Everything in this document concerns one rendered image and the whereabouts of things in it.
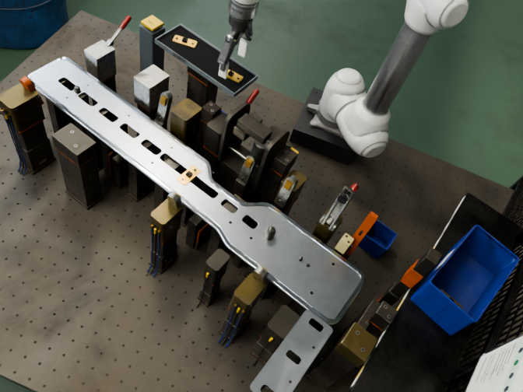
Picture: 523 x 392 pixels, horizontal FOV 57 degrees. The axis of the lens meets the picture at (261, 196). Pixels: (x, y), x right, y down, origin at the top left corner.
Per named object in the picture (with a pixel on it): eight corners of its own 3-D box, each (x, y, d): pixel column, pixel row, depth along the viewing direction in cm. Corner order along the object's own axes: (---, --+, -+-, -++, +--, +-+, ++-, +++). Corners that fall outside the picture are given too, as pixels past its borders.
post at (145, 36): (138, 109, 213) (137, 25, 177) (151, 100, 217) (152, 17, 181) (152, 118, 211) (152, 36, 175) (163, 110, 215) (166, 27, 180)
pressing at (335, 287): (15, 82, 170) (14, 79, 169) (66, 54, 183) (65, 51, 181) (333, 330, 141) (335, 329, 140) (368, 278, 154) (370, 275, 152)
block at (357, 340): (306, 375, 161) (341, 342, 132) (318, 357, 166) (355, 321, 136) (325, 391, 159) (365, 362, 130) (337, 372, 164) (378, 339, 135)
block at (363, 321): (324, 355, 166) (355, 327, 142) (342, 330, 173) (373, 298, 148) (331, 361, 166) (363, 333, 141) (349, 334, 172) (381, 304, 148)
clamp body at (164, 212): (142, 269, 171) (141, 219, 143) (165, 247, 178) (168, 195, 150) (156, 281, 170) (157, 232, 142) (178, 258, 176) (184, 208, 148)
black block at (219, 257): (191, 304, 168) (198, 267, 144) (208, 285, 173) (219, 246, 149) (202, 313, 167) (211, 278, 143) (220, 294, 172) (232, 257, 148)
